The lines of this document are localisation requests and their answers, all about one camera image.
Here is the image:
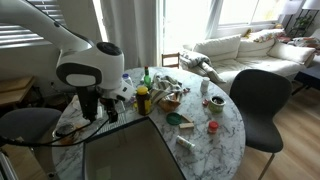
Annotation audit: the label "green round lid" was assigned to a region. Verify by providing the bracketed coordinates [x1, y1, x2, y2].
[165, 112, 183, 126]

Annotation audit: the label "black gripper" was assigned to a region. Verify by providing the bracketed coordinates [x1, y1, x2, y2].
[99, 97, 119, 124]

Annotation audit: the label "small jar red lid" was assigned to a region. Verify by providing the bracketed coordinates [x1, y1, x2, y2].
[207, 120, 220, 135]

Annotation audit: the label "brown paper bag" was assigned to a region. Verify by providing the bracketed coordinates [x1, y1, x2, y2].
[157, 93, 183, 113]

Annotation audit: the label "wooden chair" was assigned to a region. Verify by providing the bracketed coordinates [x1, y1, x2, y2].
[161, 52, 181, 69]

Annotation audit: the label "brown jar yellow lid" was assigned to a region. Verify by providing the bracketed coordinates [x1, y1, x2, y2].
[135, 86, 153, 117]

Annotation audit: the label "clear plastic container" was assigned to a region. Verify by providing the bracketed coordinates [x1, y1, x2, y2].
[94, 99, 130, 134]

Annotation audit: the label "black cable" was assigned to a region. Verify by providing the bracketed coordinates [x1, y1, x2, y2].
[0, 114, 113, 148]

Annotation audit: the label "green house plant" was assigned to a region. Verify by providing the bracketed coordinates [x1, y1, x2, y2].
[294, 14, 314, 31]

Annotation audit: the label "black coffee table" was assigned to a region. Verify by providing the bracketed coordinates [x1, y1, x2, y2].
[292, 63, 320, 98]

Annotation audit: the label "small wooden block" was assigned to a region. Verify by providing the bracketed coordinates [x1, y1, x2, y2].
[178, 122, 195, 130]

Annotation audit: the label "grey round chair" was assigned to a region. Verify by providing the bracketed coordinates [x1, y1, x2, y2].
[0, 107, 64, 179]

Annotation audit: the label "white curtain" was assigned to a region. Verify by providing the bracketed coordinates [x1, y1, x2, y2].
[99, 0, 164, 69]

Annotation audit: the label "white sofa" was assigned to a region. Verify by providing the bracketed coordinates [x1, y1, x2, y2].
[182, 28, 320, 96]

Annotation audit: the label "yellow can dark inside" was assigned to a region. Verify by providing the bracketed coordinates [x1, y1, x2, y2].
[52, 121, 78, 145]

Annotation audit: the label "black shell chair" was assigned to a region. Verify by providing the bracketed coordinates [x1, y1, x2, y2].
[229, 68, 293, 180]

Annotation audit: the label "dark ceramic mug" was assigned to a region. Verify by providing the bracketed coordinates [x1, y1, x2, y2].
[208, 95, 227, 114]

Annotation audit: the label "white lamp shade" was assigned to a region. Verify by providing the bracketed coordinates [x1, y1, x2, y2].
[301, 0, 320, 11]
[281, 0, 303, 16]

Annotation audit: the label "small white pill bottle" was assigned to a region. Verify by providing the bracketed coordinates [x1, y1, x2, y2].
[199, 76, 211, 94]

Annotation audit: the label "floral pillow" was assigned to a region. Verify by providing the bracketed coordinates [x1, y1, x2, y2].
[251, 28, 287, 44]

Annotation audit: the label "white window blinds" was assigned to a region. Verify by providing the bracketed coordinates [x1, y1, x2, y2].
[0, 0, 73, 50]

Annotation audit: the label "thin wooden stick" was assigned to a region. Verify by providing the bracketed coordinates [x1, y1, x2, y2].
[181, 113, 195, 124]

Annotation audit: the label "folded grey white blanket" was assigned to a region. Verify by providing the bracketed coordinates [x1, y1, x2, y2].
[179, 49, 228, 84]

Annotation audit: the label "navy blue shoe box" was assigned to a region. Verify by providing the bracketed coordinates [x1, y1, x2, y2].
[82, 116, 188, 180]

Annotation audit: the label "wooden desk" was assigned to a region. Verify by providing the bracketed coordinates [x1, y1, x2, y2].
[0, 75, 37, 108]

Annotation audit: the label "black wrist-mounted block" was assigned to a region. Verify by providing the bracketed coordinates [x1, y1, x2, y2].
[77, 85, 102, 123]

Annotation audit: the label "green glass bottle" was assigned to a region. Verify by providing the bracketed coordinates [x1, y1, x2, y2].
[143, 65, 153, 91]

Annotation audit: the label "white green tube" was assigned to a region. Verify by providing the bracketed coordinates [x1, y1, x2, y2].
[175, 135, 196, 152]

